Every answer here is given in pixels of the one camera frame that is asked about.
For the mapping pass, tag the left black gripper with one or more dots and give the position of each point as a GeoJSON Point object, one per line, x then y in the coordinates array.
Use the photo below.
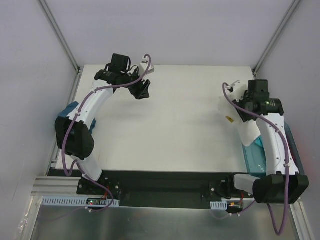
{"type": "Point", "coordinates": [136, 88]}

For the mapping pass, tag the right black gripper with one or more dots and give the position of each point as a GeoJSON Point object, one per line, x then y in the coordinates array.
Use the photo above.
{"type": "Point", "coordinates": [241, 113]}

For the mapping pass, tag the white printed t shirt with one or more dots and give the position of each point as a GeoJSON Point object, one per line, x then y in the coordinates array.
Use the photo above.
{"type": "Point", "coordinates": [248, 131]}

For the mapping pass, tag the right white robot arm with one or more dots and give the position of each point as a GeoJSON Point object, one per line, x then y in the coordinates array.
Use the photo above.
{"type": "Point", "coordinates": [283, 182]}

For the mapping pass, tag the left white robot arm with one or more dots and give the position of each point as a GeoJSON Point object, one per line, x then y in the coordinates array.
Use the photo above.
{"type": "Point", "coordinates": [73, 134]}

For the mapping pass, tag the cyan rolled t shirt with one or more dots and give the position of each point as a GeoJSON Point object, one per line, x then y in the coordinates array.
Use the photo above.
{"type": "Point", "coordinates": [259, 142]}

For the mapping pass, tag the teal plastic bin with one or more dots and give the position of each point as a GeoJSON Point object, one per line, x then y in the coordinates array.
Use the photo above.
{"type": "Point", "coordinates": [255, 158]}

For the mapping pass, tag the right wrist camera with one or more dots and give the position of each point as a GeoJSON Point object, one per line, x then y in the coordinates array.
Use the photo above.
{"type": "Point", "coordinates": [231, 87]}

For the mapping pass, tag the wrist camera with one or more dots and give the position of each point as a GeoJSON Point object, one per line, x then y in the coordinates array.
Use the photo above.
{"type": "Point", "coordinates": [231, 87]}
{"type": "Point", "coordinates": [146, 67]}

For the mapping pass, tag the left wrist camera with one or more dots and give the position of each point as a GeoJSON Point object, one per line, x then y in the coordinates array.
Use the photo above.
{"type": "Point", "coordinates": [146, 67]}

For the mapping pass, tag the left aluminium frame post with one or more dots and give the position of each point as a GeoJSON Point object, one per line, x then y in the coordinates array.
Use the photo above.
{"type": "Point", "coordinates": [58, 33]}

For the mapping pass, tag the aluminium frame post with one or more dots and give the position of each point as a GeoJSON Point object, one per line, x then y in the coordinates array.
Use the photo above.
{"type": "Point", "coordinates": [293, 7]}
{"type": "Point", "coordinates": [58, 33]}

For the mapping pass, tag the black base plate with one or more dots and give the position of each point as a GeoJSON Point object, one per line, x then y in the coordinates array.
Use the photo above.
{"type": "Point", "coordinates": [160, 189]}

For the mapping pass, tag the right slotted cable duct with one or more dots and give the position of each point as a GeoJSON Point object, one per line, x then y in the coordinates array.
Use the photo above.
{"type": "Point", "coordinates": [219, 205]}

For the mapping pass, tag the slotted cable duct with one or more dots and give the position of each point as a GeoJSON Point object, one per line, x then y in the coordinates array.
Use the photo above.
{"type": "Point", "coordinates": [219, 205]}
{"type": "Point", "coordinates": [71, 201]}

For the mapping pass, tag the right aluminium frame post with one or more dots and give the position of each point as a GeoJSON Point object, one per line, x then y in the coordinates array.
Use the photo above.
{"type": "Point", "coordinates": [293, 7]}

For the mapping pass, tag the left slotted cable duct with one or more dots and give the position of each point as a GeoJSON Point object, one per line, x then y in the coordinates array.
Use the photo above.
{"type": "Point", "coordinates": [71, 201]}

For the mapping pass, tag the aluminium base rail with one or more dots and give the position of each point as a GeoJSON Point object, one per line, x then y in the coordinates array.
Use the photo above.
{"type": "Point", "coordinates": [54, 182]}

